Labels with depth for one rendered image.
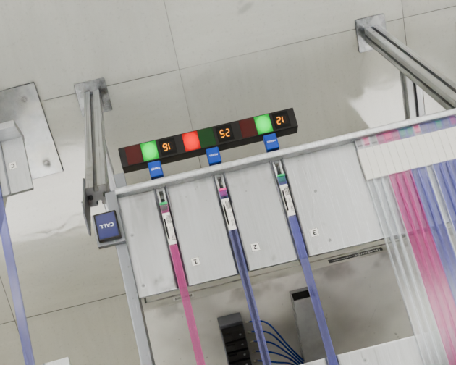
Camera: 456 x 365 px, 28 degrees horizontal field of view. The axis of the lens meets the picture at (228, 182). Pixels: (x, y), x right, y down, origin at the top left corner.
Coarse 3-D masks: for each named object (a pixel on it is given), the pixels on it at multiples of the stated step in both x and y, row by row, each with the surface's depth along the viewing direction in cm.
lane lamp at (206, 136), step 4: (208, 128) 171; (200, 132) 171; (204, 132) 171; (208, 132) 171; (212, 132) 171; (200, 136) 171; (204, 136) 171; (208, 136) 171; (212, 136) 171; (200, 140) 170; (204, 140) 170; (208, 140) 170; (212, 140) 170; (200, 144) 170; (204, 144) 170; (208, 144) 170; (212, 144) 170
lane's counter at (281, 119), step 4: (280, 112) 172; (284, 112) 172; (272, 116) 172; (276, 116) 172; (280, 116) 172; (284, 116) 172; (288, 116) 172; (276, 120) 171; (280, 120) 171; (284, 120) 171; (288, 120) 171; (276, 124) 171; (280, 124) 171; (284, 124) 171; (288, 124) 171; (276, 128) 171
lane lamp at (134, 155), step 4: (124, 148) 170; (128, 148) 170; (132, 148) 170; (136, 148) 170; (128, 152) 170; (132, 152) 170; (136, 152) 170; (140, 152) 170; (128, 156) 170; (132, 156) 170; (136, 156) 170; (140, 156) 170; (128, 160) 169; (132, 160) 169; (136, 160) 169; (140, 160) 169; (128, 164) 169
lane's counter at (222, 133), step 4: (216, 128) 171; (220, 128) 171; (224, 128) 171; (228, 128) 171; (216, 132) 171; (220, 132) 171; (224, 132) 171; (228, 132) 171; (232, 132) 171; (220, 136) 171; (224, 136) 171; (228, 136) 171; (232, 136) 171; (220, 140) 170; (224, 140) 170
